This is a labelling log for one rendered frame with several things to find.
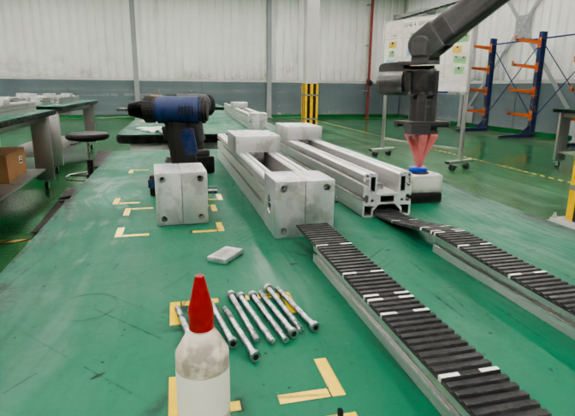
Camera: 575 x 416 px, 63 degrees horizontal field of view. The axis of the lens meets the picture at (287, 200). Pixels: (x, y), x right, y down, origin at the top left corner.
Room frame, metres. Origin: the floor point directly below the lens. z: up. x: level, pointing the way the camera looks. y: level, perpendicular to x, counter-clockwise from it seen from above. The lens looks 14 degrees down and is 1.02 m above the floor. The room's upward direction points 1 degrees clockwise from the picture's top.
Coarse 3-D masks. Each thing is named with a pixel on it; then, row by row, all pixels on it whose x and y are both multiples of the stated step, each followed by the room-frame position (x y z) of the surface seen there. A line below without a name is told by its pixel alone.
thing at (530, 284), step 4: (528, 280) 0.49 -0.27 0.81; (532, 280) 0.49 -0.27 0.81; (536, 280) 0.49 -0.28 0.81; (540, 280) 0.49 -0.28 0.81; (544, 280) 0.49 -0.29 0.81; (548, 280) 0.49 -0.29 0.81; (552, 280) 0.49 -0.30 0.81; (556, 280) 0.49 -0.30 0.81; (560, 280) 0.49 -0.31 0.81; (520, 284) 0.48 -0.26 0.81; (524, 284) 0.48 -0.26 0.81; (528, 284) 0.47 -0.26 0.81; (532, 284) 0.47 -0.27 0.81; (536, 284) 0.47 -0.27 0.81; (540, 284) 0.47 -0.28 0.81; (544, 284) 0.47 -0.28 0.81; (548, 284) 0.48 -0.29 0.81; (552, 284) 0.48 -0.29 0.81; (556, 284) 0.48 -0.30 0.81; (560, 284) 0.48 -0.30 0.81; (564, 284) 0.48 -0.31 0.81; (528, 288) 0.47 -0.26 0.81; (532, 288) 0.47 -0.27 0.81
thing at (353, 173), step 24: (288, 144) 1.41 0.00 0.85; (312, 144) 1.42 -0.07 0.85; (312, 168) 1.17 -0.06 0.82; (336, 168) 1.00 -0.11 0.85; (360, 168) 0.92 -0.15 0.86; (384, 168) 0.94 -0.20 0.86; (336, 192) 1.00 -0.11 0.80; (360, 192) 0.87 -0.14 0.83; (384, 192) 0.88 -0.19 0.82; (408, 192) 0.88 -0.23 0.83
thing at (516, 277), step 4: (524, 272) 0.51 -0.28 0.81; (528, 272) 0.51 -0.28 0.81; (532, 272) 0.51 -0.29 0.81; (536, 272) 0.51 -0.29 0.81; (540, 272) 0.51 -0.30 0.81; (544, 272) 0.51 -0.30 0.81; (508, 276) 0.50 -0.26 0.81; (512, 276) 0.50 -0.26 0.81; (516, 276) 0.50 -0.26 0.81; (520, 276) 0.50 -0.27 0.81; (524, 276) 0.50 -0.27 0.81; (528, 276) 0.50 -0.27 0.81; (532, 276) 0.50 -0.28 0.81; (536, 276) 0.50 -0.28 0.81; (540, 276) 0.50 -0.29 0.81; (544, 276) 0.50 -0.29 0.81; (548, 276) 0.50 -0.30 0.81; (552, 276) 0.50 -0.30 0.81; (512, 280) 0.50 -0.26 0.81; (516, 280) 0.49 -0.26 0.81; (520, 280) 0.49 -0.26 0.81; (524, 280) 0.49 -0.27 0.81
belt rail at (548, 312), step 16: (448, 256) 0.63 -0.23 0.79; (464, 256) 0.60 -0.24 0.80; (480, 272) 0.56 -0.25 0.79; (496, 272) 0.53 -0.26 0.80; (496, 288) 0.53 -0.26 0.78; (512, 288) 0.52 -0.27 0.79; (528, 304) 0.48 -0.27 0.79; (544, 304) 0.46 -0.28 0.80; (544, 320) 0.46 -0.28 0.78; (560, 320) 0.44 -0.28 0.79
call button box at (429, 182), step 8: (416, 176) 0.98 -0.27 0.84; (424, 176) 0.98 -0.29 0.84; (432, 176) 0.98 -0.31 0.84; (440, 176) 0.99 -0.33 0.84; (416, 184) 0.98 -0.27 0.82; (424, 184) 0.98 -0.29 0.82; (432, 184) 0.98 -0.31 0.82; (440, 184) 0.99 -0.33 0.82; (416, 192) 0.98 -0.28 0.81; (424, 192) 0.98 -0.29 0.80; (432, 192) 0.99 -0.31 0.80; (440, 192) 0.99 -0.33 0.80; (416, 200) 0.98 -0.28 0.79; (424, 200) 0.98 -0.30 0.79; (432, 200) 0.99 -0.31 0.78; (440, 200) 0.99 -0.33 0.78
